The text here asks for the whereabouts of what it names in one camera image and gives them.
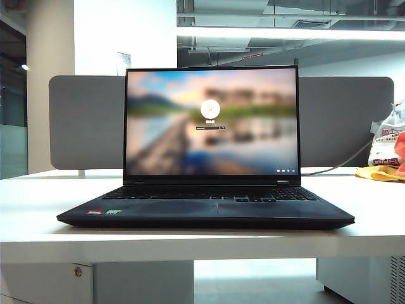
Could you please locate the black laptop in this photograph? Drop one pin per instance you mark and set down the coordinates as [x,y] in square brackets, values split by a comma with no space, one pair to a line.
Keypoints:
[205,142]

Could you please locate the grey desk divider panel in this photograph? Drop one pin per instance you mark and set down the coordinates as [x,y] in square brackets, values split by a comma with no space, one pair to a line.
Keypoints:
[85,126]

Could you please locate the white drawer cabinet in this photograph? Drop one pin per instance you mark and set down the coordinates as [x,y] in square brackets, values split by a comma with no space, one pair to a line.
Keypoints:
[126,282]

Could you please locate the round metal drawer lock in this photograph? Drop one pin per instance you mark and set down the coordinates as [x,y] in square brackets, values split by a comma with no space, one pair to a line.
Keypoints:
[77,271]

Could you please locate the yellow cloth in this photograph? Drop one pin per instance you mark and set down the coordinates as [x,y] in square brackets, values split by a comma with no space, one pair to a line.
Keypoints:
[379,174]

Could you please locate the white printed plastic bag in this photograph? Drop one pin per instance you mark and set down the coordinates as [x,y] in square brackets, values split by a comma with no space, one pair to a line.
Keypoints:
[386,142]

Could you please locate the red round item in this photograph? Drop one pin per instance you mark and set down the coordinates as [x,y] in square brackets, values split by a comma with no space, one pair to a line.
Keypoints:
[402,152]

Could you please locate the white vented cabinet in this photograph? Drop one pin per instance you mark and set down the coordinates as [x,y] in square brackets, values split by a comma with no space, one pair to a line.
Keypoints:
[364,278]

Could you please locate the white divider foot bracket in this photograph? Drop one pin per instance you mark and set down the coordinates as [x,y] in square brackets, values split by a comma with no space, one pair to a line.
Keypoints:
[81,173]

